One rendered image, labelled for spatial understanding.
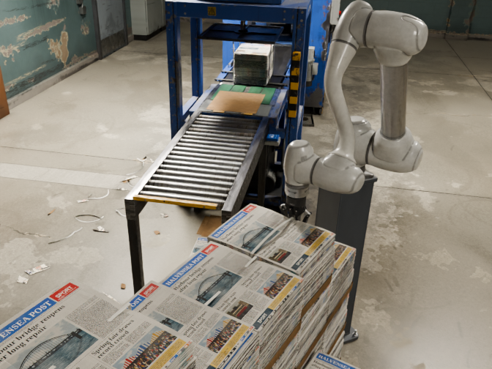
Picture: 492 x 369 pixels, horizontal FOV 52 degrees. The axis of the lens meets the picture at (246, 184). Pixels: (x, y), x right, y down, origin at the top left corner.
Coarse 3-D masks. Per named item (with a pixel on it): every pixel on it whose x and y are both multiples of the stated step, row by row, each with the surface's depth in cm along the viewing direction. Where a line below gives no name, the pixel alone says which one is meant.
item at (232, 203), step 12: (264, 120) 358; (264, 132) 344; (252, 144) 320; (252, 156) 304; (240, 168) 289; (252, 168) 303; (240, 180) 276; (240, 192) 269; (228, 204) 253; (240, 204) 273; (228, 216) 249
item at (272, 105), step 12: (216, 84) 432; (228, 84) 431; (204, 96) 404; (264, 96) 406; (276, 96) 408; (192, 108) 377; (204, 108) 376; (264, 108) 380; (276, 108) 382; (276, 120) 367
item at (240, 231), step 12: (252, 204) 202; (240, 216) 193; (252, 216) 193; (264, 216) 194; (276, 216) 195; (228, 228) 186; (240, 228) 186; (252, 228) 186; (264, 228) 187; (216, 240) 180; (228, 240) 179; (240, 240) 180; (252, 240) 180; (240, 252) 176
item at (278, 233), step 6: (282, 222) 191; (288, 222) 192; (294, 222) 191; (270, 228) 187; (282, 228) 187; (288, 228) 187; (264, 234) 184; (276, 234) 184; (282, 234) 184; (258, 240) 180; (270, 240) 180; (276, 240) 180; (252, 246) 177; (264, 246) 177; (246, 252) 174; (258, 252) 174; (258, 258) 172
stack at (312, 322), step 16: (336, 256) 212; (352, 256) 215; (336, 272) 202; (352, 272) 222; (336, 288) 207; (320, 304) 189; (336, 304) 212; (304, 320) 178; (320, 320) 194; (336, 320) 221; (304, 336) 179; (336, 336) 229; (288, 352) 169; (304, 352) 187; (336, 352) 234; (272, 368) 159; (288, 368) 175; (304, 368) 196
